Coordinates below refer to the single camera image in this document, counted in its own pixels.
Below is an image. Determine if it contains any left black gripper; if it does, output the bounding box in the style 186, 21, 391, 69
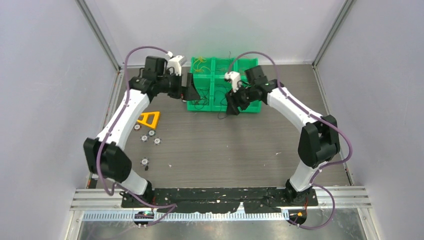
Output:
157, 70, 200, 101

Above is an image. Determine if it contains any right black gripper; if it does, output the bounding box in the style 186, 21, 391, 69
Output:
225, 82, 256, 116

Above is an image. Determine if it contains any dark brown wire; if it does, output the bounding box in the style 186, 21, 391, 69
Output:
192, 87, 210, 111

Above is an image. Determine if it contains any yellow wire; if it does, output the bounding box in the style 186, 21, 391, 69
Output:
192, 56, 211, 74

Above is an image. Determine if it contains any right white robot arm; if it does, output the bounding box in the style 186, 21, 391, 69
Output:
224, 66, 340, 205

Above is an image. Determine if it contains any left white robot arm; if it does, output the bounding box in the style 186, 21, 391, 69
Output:
83, 55, 200, 207

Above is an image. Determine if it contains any green six-compartment bin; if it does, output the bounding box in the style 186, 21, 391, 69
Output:
187, 56, 262, 114

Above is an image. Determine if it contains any yellow triangular plastic piece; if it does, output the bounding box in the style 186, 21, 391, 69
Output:
136, 111, 161, 130

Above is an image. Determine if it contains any poker chip upper middle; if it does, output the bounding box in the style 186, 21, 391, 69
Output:
148, 130, 156, 137

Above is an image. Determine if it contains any poker chip lower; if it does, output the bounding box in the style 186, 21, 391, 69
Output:
140, 157, 149, 166

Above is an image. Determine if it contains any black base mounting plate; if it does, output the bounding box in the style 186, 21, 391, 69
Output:
142, 186, 318, 214

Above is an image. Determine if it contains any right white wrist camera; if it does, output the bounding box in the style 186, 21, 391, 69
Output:
224, 71, 243, 93

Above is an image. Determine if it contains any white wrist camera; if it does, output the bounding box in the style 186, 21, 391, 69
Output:
224, 71, 243, 93
166, 51, 187, 76

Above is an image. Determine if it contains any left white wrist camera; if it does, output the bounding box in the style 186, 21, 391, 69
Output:
166, 51, 187, 76

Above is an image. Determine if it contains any right aluminium corner post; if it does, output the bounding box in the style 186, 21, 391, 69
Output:
312, 0, 356, 69

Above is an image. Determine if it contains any aluminium corner post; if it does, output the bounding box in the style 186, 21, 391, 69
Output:
75, 0, 122, 72
312, 0, 356, 69

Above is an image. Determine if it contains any slotted white cable duct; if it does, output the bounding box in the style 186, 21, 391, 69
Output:
82, 210, 289, 223

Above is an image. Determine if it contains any left aluminium corner post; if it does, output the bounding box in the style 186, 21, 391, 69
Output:
75, 0, 122, 72

